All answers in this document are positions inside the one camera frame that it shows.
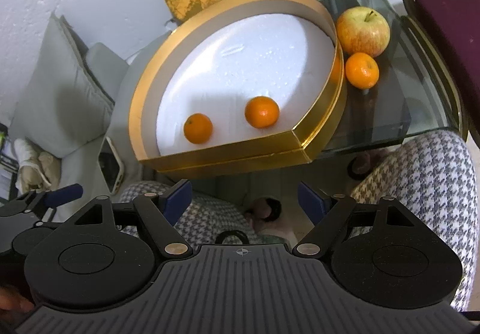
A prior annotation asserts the orange mandarin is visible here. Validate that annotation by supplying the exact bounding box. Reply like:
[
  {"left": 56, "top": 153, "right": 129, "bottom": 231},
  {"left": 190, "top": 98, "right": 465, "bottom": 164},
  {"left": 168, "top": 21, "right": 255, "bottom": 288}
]
[
  {"left": 183, "top": 113, "right": 213, "bottom": 145},
  {"left": 244, "top": 96, "right": 280, "bottom": 129},
  {"left": 345, "top": 52, "right": 379, "bottom": 90}
]

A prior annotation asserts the beige crumpled cloth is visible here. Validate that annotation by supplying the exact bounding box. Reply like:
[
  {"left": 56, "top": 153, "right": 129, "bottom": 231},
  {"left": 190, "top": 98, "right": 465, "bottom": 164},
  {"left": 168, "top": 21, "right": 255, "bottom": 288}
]
[{"left": 14, "top": 138, "right": 61, "bottom": 194}]

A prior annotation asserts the grey sofa seat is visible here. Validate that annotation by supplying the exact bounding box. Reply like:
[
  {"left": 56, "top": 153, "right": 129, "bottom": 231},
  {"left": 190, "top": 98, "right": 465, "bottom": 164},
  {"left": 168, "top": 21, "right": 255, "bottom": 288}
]
[{"left": 55, "top": 32, "right": 178, "bottom": 207}]

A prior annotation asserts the houndstooth trouser left leg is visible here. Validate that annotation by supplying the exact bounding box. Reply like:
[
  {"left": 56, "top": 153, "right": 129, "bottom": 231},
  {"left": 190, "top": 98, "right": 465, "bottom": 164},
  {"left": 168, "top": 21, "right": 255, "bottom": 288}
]
[{"left": 118, "top": 180, "right": 260, "bottom": 246}]

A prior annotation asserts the houndstooth trouser leg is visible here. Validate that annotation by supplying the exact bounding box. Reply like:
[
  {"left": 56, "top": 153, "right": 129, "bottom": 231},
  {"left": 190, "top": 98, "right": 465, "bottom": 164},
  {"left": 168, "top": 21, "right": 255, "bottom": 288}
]
[
  {"left": 351, "top": 130, "right": 479, "bottom": 310},
  {"left": 118, "top": 180, "right": 260, "bottom": 246}
]

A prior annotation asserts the white cased smartphone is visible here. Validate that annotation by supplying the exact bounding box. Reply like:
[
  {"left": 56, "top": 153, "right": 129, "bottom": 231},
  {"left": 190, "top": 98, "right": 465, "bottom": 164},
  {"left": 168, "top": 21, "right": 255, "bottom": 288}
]
[{"left": 97, "top": 137, "right": 125, "bottom": 194}]

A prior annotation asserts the orange mandarin in box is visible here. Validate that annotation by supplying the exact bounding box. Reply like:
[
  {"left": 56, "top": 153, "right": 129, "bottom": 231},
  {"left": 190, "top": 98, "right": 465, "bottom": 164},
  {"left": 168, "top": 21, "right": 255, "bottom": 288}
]
[{"left": 183, "top": 113, "right": 213, "bottom": 145}]

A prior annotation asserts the grey sofa cushion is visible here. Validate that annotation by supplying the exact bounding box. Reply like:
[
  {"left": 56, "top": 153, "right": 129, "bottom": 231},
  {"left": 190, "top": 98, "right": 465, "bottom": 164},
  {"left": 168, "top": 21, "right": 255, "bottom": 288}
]
[{"left": 9, "top": 14, "right": 114, "bottom": 158}]

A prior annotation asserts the houndstooth trouser right leg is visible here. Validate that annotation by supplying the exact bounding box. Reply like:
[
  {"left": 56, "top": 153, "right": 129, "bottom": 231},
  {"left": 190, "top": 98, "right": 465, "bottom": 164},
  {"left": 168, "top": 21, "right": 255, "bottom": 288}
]
[{"left": 351, "top": 130, "right": 479, "bottom": 310}]

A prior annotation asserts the gold round gift box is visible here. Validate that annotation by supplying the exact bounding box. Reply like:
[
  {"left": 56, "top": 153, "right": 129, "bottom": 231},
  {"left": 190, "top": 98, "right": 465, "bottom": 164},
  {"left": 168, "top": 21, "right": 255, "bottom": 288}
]
[{"left": 128, "top": 0, "right": 347, "bottom": 178}]

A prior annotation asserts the yellow red apple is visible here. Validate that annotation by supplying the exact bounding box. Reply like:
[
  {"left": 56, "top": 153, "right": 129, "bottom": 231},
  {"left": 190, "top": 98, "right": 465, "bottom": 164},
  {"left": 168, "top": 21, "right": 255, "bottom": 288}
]
[{"left": 335, "top": 6, "right": 391, "bottom": 58}]

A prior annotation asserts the maroon padded chair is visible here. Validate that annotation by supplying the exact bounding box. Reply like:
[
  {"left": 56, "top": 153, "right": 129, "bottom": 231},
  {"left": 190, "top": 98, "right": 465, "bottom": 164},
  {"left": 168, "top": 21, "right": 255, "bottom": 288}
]
[{"left": 403, "top": 0, "right": 479, "bottom": 142}]

